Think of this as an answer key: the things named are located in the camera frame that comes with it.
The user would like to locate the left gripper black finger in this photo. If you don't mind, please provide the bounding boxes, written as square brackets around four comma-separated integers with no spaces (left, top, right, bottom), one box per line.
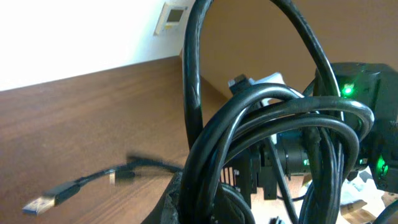
[141,172,183,224]

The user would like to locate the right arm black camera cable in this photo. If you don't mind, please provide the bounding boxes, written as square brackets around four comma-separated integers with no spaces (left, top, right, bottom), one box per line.
[371,198,398,224]

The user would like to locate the thick black USB cable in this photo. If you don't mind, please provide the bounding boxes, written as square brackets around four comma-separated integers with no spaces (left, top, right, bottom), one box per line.
[178,0,376,224]

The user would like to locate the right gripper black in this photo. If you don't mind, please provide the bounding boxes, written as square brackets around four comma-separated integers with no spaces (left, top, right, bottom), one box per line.
[220,141,277,205]

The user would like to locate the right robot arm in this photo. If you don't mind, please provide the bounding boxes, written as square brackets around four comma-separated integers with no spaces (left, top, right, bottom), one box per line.
[223,62,397,206]

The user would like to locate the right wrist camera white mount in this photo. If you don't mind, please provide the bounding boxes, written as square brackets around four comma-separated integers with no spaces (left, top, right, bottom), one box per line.
[228,72,304,98]

